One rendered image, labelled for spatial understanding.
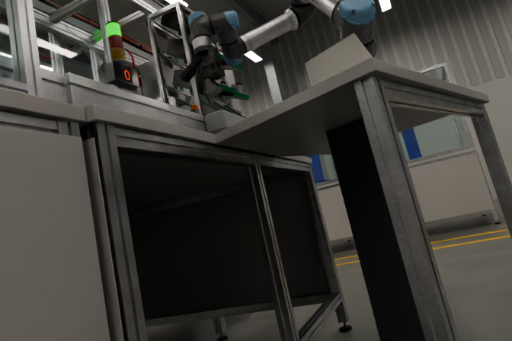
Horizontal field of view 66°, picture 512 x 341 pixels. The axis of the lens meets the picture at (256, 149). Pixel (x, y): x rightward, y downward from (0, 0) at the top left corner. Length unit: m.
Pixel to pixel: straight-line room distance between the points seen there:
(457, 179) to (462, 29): 5.75
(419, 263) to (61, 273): 0.63
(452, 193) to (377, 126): 4.43
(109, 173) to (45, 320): 0.26
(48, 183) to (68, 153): 0.07
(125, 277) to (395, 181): 0.54
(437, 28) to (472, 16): 0.74
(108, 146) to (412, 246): 0.61
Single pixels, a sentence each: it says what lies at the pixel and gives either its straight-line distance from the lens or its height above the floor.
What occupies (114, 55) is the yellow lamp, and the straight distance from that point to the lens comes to 1.55.
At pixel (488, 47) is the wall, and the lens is 10.33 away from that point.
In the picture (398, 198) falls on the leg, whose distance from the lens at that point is 0.84.
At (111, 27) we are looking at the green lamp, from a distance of 1.60.
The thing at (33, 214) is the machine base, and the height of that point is 0.67.
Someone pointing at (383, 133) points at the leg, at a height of 0.70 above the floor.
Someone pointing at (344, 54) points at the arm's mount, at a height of 1.04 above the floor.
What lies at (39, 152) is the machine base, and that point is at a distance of 0.70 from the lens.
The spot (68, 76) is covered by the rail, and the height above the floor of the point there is 0.95.
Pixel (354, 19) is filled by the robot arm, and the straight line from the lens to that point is 1.40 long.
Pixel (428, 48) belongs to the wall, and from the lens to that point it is 10.33.
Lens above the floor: 0.58
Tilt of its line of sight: 11 degrees up
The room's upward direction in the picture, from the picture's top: 13 degrees counter-clockwise
